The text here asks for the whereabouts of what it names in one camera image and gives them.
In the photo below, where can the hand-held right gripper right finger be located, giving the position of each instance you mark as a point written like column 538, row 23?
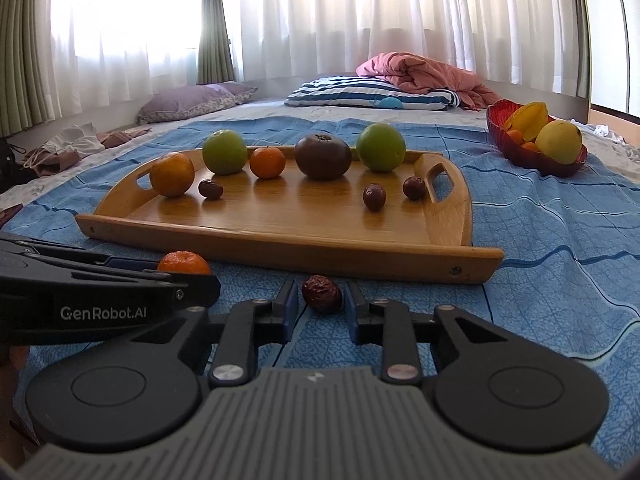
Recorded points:
column 352, row 310

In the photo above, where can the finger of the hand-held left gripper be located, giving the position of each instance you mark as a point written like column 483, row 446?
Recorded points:
column 200, row 290
column 132, row 262

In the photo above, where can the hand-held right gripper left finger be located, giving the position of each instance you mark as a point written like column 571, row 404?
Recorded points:
column 289, row 305

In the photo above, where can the small mandarin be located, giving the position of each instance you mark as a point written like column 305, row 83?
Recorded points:
column 185, row 263
column 267, row 162

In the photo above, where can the red jujube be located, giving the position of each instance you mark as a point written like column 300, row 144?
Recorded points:
column 374, row 197
column 210, row 189
column 414, row 188
column 321, row 294

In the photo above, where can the wooden tray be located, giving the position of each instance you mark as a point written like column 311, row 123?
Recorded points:
column 280, row 220

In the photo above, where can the large orange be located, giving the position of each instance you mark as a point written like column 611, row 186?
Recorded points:
column 171, row 175

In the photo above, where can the small green apple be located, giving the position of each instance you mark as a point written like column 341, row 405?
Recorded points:
column 225, row 152

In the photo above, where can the dark purple tomato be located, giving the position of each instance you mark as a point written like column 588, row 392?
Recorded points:
column 322, row 157

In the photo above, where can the large green apple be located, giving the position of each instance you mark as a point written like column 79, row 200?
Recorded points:
column 380, row 147

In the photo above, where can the person's left hand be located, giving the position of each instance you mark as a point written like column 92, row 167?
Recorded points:
column 15, row 360

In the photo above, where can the pile of clothes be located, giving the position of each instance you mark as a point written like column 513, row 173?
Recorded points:
column 55, row 165

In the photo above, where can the white garment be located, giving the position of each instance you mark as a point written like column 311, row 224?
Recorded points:
column 75, row 140

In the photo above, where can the black bag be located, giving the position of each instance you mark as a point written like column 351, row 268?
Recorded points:
column 7, row 165

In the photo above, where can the purple pillow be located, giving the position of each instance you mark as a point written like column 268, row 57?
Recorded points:
column 190, row 100

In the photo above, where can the blue checked blanket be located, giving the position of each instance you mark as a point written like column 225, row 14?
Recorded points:
column 550, row 240

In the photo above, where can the light blue oval item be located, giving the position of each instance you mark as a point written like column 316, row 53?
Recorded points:
column 390, row 102

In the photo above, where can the blue white striped pillow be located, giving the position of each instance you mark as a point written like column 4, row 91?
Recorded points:
column 340, row 91

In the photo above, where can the green curtain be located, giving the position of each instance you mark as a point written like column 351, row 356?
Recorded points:
column 25, row 60
column 215, row 25

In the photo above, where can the red glass bowl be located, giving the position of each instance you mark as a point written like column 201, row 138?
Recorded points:
column 500, row 130

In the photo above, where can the tiny orange kumquat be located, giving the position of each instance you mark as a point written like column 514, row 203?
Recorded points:
column 529, row 146
column 515, row 136

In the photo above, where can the pink quilt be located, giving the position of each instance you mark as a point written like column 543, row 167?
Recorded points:
column 425, row 72

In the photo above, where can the yellow starfruit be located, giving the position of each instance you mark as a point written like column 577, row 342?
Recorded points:
column 530, row 117

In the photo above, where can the yellow mango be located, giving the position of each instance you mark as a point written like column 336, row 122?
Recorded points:
column 559, row 142

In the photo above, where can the white sheer curtain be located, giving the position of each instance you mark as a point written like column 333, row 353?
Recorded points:
column 350, row 10

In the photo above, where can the white clothes pile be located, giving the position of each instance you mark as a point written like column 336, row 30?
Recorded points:
column 605, row 132

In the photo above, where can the white wardrobe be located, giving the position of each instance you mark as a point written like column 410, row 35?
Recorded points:
column 620, row 35

